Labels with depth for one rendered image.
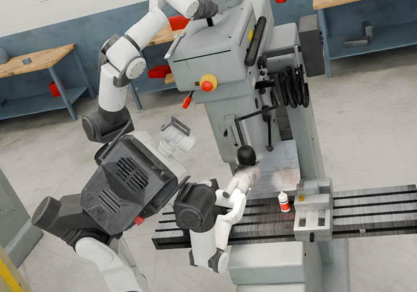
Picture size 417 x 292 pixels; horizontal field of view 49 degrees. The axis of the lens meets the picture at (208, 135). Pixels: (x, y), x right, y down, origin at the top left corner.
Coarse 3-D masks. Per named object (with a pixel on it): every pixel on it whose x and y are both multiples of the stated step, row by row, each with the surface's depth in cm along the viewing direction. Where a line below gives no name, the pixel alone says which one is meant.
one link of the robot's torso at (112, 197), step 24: (120, 144) 143; (144, 144) 155; (120, 168) 144; (144, 168) 142; (168, 168) 154; (96, 192) 150; (120, 192) 146; (144, 192) 143; (168, 192) 154; (96, 216) 153; (120, 216) 149; (144, 216) 157
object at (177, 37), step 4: (184, 32) 170; (176, 36) 169; (180, 36) 168; (176, 40) 164; (172, 44) 162; (176, 44) 160; (172, 48) 157; (168, 52) 155; (172, 52) 154; (168, 56) 151
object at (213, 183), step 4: (204, 180) 217; (208, 180) 216; (212, 180) 218; (216, 180) 218; (204, 184) 216; (208, 184) 214; (212, 184) 215; (216, 184) 216; (212, 188) 212; (216, 188) 214; (212, 208) 213; (216, 208) 213; (220, 208) 214; (224, 208) 223; (216, 212) 214; (220, 212) 214; (224, 212) 220; (216, 216) 216
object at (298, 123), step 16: (272, 32) 246; (288, 32) 239; (272, 48) 225; (272, 64) 214; (288, 64) 213; (304, 80) 250; (288, 112) 226; (304, 112) 227; (272, 128) 233; (288, 128) 231; (304, 128) 229; (304, 144) 234; (304, 160) 240; (320, 160) 275; (304, 176) 245; (320, 176) 260
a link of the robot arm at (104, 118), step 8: (96, 112) 158; (104, 112) 154; (112, 112) 154; (120, 112) 156; (96, 120) 156; (104, 120) 157; (112, 120) 157; (120, 120) 160; (104, 128) 157; (112, 128) 160
